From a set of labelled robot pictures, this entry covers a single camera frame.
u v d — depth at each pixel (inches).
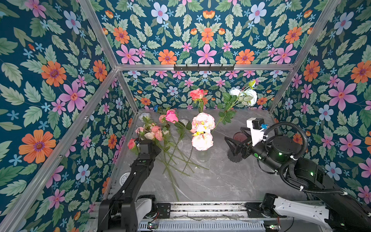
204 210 29.5
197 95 27.5
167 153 37.6
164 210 28.9
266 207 25.5
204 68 36.7
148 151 25.6
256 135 17.9
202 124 17.8
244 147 18.6
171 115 23.8
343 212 14.8
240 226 30.2
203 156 33.6
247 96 23.9
